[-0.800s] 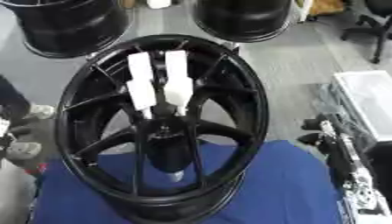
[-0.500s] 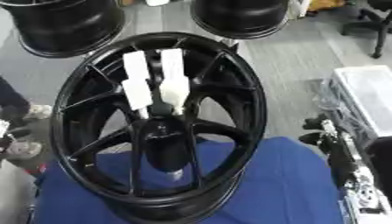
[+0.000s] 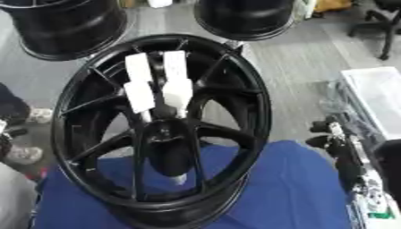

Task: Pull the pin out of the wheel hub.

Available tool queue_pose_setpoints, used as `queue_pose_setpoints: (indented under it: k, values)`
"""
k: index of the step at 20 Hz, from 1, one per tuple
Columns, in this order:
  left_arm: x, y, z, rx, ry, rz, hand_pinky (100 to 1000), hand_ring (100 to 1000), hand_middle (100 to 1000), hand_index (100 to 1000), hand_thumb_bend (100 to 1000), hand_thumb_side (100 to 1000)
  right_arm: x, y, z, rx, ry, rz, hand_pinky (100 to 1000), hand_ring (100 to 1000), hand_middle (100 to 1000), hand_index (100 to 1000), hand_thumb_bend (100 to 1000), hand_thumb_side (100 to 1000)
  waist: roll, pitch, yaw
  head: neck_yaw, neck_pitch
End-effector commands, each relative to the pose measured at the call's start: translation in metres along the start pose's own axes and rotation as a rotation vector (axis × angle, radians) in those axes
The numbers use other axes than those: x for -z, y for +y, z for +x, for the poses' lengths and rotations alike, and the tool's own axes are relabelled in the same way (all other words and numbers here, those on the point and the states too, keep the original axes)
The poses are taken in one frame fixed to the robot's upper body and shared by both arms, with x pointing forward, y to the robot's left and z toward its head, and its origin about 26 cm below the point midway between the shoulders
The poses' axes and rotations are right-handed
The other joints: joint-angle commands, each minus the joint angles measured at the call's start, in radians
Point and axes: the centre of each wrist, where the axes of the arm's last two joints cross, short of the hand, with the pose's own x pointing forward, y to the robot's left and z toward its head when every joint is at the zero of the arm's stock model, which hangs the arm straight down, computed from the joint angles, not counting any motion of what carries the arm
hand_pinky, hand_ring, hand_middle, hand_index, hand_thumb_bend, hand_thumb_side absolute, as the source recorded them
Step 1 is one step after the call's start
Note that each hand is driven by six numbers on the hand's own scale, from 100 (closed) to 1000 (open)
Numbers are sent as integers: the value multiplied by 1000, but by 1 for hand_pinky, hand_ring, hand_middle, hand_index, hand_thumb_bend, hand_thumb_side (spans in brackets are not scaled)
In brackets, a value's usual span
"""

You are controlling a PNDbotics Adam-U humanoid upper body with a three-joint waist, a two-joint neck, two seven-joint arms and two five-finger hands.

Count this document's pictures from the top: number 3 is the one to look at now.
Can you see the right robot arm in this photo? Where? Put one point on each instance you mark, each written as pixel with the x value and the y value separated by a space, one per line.
pixel 377 208

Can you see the person's leg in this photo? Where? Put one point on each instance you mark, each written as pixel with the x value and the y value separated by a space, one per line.
pixel 11 104

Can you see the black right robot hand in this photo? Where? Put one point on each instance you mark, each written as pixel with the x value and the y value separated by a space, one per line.
pixel 348 161

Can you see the black spoked wheel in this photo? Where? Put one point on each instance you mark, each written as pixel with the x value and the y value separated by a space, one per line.
pixel 245 89

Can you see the person's foot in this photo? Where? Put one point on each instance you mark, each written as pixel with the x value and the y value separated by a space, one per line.
pixel 23 155
pixel 41 115

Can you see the yellow bag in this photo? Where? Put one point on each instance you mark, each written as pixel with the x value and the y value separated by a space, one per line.
pixel 332 4

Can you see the white pin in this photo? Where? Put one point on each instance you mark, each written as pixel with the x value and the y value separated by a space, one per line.
pixel 177 92

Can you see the black office chair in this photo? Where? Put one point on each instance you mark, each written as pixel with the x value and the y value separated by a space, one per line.
pixel 386 21

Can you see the black wheel rim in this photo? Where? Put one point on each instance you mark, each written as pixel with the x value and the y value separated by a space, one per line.
pixel 68 27
pixel 245 18

